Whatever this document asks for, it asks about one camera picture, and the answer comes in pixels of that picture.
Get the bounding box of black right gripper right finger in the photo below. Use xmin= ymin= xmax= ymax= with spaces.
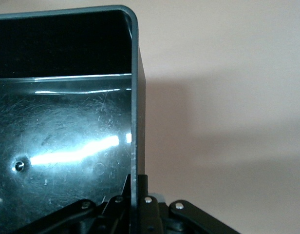
xmin=137 ymin=174 xmax=241 ymax=234

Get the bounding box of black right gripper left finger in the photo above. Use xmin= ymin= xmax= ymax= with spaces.
xmin=16 ymin=174 xmax=131 ymax=234

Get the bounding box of black plastic box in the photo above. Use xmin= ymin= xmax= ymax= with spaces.
xmin=0 ymin=5 xmax=148 ymax=234

